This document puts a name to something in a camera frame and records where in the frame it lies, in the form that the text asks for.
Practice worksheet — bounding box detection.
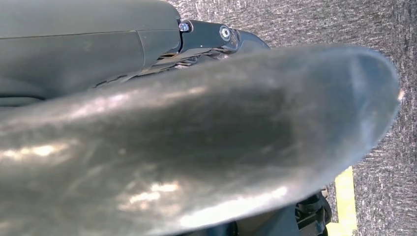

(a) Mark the yellow floor tape outline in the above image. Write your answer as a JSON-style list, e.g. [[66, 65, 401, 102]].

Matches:
[[327, 167, 357, 236]]

